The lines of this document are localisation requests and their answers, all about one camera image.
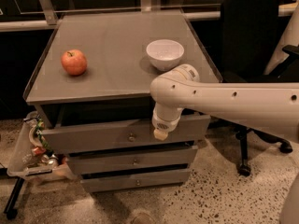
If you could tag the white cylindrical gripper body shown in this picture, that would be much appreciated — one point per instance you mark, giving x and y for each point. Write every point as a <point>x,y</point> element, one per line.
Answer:
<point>163,124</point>

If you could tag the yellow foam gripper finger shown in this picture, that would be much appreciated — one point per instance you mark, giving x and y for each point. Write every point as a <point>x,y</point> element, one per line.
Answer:
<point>160,135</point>

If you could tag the grey top drawer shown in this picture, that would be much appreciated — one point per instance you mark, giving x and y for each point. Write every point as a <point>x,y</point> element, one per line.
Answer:
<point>111,135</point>

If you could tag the grey drawer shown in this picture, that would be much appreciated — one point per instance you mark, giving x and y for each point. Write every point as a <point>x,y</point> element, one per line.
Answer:
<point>111,135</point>
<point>136,181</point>
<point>157,157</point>

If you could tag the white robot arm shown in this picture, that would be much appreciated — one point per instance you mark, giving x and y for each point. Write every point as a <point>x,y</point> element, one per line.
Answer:
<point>215,195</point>

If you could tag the metal top drawer knob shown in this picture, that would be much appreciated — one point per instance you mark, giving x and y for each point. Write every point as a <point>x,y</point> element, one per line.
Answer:
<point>132,137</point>

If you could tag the grey drawer cabinet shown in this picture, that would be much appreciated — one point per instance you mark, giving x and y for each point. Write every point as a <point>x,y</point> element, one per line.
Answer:
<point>115,48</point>

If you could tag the grey middle drawer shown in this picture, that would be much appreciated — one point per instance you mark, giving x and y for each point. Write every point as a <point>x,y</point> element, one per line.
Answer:
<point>157,157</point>

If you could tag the grey bottom drawer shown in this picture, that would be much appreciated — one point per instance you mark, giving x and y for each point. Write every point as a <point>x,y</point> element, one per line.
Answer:
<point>136,181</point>

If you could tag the white ceramic bowl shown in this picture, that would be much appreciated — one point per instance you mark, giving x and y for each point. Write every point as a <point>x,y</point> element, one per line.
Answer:
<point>164,54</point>

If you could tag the red apple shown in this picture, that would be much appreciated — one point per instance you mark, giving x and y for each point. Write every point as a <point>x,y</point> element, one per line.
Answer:
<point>74,62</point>

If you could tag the colourful snack packet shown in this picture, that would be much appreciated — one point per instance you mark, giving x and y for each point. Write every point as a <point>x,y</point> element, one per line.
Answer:
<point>36,137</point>

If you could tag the red snack packet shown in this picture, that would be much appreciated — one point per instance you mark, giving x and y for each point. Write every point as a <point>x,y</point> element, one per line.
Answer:
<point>36,151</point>

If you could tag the clear plastic snack bin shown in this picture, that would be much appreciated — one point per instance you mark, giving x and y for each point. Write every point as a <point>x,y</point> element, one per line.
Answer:
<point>37,169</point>

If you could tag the black office chair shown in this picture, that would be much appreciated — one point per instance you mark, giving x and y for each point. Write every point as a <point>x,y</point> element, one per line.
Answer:
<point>249,47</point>

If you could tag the black stand leg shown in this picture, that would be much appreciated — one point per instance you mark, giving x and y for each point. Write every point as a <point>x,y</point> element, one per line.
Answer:
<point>10,211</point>

